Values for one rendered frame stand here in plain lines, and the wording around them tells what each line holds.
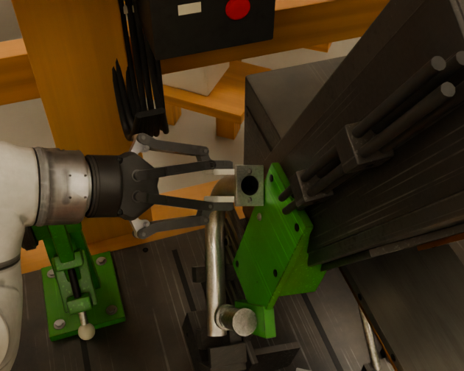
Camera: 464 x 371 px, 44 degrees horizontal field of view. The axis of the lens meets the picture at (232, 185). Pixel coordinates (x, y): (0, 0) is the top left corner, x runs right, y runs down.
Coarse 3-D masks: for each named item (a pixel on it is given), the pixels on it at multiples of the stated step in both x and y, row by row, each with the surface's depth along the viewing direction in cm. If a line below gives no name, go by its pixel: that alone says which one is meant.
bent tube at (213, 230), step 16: (240, 176) 76; (256, 176) 77; (224, 192) 83; (240, 192) 76; (256, 192) 77; (208, 224) 89; (208, 240) 89; (208, 256) 89; (224, 256) 90; (208, 272) 89; (224, 272) 89; (208, 288) 89; (224, 288) 89; (208, 304) 89; (208, 320) 88
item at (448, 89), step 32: (448, 64) 35; (416, 96) 39; (448, 96) 33; (352, 128) 46; (384, 128) 45; (416, 128) 40; (320, 160) 54; (352, 160) 46; (384, 160) 47; (288, 192) 66; (320, 192) 60
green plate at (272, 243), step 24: (264, 192) 77; (264, 216) 78; (288, 216) 72; (264, 240) 78; (288, 240) 72; (240, 264) 86; (264, 264) 78; (288, 264) 73; (264, 288) 79; (288, 288) 79; (312, 288) 81
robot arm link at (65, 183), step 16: (48, 160) 63; (64, 160) 64; (80, 160) 65; (48, 176) 62; (64, 176) 63; (80, 176) 64; (48, 192) 62; (64, 192) 63; (80, 192) 64; (48, 208) 63; (64, 208) 64; (80, 208) 64; (48, 224) 65; (64, 224) 66
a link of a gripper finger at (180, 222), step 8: (184, 216) 76; (192, 216) 76; (200, 216) 75; (152, 224) 71; (160, 224) 72; (168, 224) 72; (176, 224) 73; (184, 224) 74; (192, 224) 74; (200, 224) 75; (144, 232) 71; (152, 232) 71
